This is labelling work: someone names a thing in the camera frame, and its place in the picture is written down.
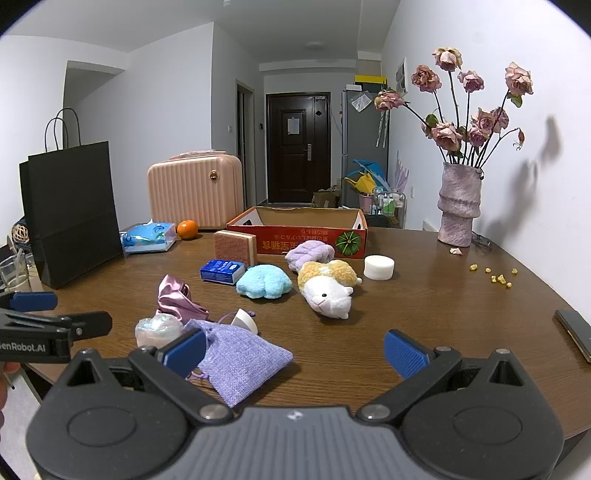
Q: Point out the pink waste bin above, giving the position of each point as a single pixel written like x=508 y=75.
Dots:
x=366 y=203

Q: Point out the purple feather wall decoration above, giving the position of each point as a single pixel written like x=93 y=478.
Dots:
x=400 y=173

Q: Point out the blue plastic wipes pack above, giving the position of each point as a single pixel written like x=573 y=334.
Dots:
x=147 y=237

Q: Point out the clear plastic bag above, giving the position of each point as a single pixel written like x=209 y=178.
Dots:
x=362 y=102

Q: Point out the pink satin pouch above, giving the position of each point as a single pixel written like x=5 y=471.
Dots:
x=178 y=300

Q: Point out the metal storage cart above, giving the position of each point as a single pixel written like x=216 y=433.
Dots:
x=392 y=205

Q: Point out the grey refrigerator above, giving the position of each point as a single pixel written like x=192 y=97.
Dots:
x=360 y=134

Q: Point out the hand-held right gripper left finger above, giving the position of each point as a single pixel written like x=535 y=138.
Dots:
x=184 y=353

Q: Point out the orange fruit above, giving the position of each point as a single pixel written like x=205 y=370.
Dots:
x=188 y=230

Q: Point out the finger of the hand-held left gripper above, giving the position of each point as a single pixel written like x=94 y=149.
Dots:
x=32 y=301
x=87 y=323

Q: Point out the orange printed cardboard box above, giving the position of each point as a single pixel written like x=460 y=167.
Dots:
x=295 y=240

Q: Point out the white wall box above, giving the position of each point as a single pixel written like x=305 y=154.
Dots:
x=431 y=225

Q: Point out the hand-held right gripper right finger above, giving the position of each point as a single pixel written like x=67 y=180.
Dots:
x=406 y=353

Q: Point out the dried pink rose bouquet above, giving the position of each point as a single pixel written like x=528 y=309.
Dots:
x=445 y=134

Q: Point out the brown floor cardboard box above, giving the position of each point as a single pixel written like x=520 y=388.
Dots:
x=325 y=198

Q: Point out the white round foam sponge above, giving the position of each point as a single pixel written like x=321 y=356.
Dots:
x=379 y=267

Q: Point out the yellow black box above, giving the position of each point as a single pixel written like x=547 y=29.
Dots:
x=369 y=81

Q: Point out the dark brown entrance door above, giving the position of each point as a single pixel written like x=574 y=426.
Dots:
x=298 y=157

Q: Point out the scattered yellow crumbs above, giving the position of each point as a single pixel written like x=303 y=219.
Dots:
x=499 y=278

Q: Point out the pink ribbed suitcase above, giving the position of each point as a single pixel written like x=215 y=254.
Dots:
x=194 y=194

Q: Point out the dark smartphone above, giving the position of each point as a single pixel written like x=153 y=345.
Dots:
x=575 y=330

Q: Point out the fluffy purple plush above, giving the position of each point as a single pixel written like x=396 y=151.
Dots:
x=309 y=254

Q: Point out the clear folded umbrella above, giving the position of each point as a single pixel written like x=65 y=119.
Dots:
x=382 y=129

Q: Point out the purple textured vase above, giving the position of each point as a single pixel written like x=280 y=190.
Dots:
x=459 y=207

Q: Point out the pink beige scrub sponge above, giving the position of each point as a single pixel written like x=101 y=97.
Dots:
x=233 y=247

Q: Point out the yellow white hamster plush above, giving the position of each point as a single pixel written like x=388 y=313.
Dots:
x=325 y=290

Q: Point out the blue tissue packet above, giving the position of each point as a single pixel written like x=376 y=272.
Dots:
x=221 y=271

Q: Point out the woven wicker ball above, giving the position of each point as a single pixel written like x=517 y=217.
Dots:
x=21 y=234

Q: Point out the black paper bag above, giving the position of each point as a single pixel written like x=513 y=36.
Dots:
x=69 y=221

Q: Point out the white wall electrical panel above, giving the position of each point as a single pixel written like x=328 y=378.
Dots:
x=400 y=76

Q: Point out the iridescent sheer pouch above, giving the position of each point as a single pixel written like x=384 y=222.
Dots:
x=157 y=330

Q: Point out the clear glass cup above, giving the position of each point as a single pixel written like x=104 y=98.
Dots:
x=14 y=274

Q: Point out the light blue plush toy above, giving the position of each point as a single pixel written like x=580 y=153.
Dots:
x=263 y=281

